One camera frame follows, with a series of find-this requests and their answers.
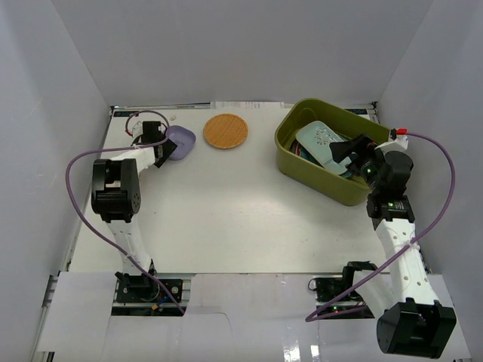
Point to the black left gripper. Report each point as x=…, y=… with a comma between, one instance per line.
x=166, y=149

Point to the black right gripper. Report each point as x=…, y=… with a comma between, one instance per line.
x=341, y=150

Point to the purple square dish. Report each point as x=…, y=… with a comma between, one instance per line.
x=183, y=138

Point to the mint green divided tray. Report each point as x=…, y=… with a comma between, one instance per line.
x=316, y=138

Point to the teal scalloped plate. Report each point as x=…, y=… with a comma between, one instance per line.
x=347, y=174

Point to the red and teal plate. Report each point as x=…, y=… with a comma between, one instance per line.
x=301, y=152

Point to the dark striped rim plate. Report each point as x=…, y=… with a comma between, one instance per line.
x=294, y=145

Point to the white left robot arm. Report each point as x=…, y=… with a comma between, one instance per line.
x=116, y=195

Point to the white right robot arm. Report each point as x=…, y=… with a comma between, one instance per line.
x=410, y=318

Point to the olive green plastic bin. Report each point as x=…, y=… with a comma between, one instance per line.
x=349, y=192

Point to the orange woven round plate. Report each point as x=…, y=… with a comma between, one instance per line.
x=225, y=131

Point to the white papers at back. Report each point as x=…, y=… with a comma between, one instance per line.
x=250, y=105

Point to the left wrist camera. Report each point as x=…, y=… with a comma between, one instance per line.
x=146, y=132

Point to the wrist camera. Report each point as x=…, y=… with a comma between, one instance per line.
x=398, y=141
x=146, y=132

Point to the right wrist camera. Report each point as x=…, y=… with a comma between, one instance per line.
x=398, y=141

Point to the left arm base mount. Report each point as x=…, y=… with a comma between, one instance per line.
x=138, y=296

